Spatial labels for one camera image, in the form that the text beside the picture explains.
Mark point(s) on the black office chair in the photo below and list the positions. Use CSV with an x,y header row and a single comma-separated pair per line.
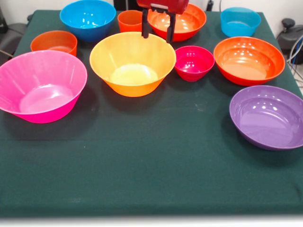
x,y
291,35

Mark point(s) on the small orange bowl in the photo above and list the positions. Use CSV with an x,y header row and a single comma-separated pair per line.
x,y
47,40

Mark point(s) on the small magenta bowl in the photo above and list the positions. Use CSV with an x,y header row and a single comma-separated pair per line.
x,y
193,61

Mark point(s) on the wide red-orange bowl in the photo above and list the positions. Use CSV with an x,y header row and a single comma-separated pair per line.
x,y
248,61
189,28

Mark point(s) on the black cylindrical plug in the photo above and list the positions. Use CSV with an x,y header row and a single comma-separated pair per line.
x,y
210,5

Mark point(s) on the large blue bowl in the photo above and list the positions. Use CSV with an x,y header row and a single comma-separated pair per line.
x,y
87,16

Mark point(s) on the grey office chair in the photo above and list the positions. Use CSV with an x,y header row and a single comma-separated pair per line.
x,y
14,33

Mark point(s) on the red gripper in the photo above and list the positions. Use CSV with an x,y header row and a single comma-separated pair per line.
x,y
170,5

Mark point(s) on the small light blue bowl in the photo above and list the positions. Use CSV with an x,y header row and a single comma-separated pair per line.
x,y
239,29

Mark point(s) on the large pink bowl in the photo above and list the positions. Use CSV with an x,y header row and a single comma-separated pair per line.
x,y
42,94

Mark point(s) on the orange cup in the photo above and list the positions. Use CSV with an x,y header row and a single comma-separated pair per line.
x,y
129,23

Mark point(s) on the wide purple bowl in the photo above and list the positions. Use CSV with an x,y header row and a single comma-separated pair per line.
x,y
265,118

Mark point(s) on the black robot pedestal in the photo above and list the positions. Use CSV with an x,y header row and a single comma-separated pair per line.
x,y
125,4

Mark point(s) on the large yellow-orange bowl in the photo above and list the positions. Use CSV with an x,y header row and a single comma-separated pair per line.
x,y
132,78

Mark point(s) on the dark green tablecloth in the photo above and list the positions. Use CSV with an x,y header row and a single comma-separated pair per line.
x,y
151,153

